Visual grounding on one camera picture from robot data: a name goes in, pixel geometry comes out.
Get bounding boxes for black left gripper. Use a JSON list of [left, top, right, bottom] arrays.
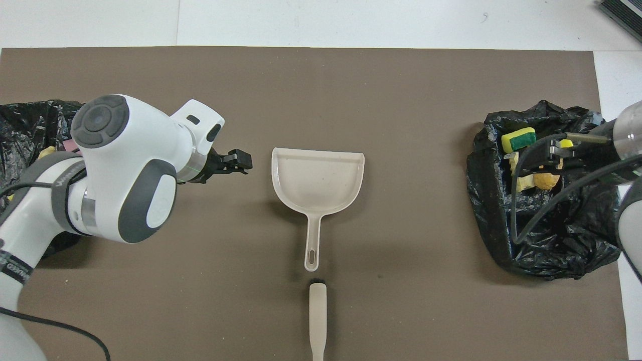
[[178, 147, 253, 185]]

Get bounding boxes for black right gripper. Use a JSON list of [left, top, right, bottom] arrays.
[[549, 141, 622, 177]]

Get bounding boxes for brown bread roll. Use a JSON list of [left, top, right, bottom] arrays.
[[533, 172, 562, 191]]

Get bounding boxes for striped pale bread piece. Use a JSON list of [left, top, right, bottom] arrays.
[[504, 152, 535, 193]]

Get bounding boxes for beige plastic dustpan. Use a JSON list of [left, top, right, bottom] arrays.
[[271, 147, 365, 272]]

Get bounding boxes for beige hand brush black bristles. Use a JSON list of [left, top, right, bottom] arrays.
[[308, 278, 328, 361]]

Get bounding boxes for black trash bag bin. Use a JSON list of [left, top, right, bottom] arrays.
[[466, 100, 625, 281]]

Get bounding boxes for black trash bag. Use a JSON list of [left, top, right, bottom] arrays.
[[0, 99, 86, 259]]

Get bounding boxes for brown table mat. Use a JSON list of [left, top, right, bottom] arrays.
[[0, 46, 630, 361]]

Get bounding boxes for black ribbed device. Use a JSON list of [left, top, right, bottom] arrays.
[[598, 0, 642, 43]]

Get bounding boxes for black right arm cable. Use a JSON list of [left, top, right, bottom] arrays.
[[510, 132, 642, 246]]

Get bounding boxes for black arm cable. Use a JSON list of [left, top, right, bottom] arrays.
[[0, 307, 111, 361], [510, 132, 642, 246]]

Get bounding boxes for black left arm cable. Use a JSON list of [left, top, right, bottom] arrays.
[[0, 307, 111, 361]]

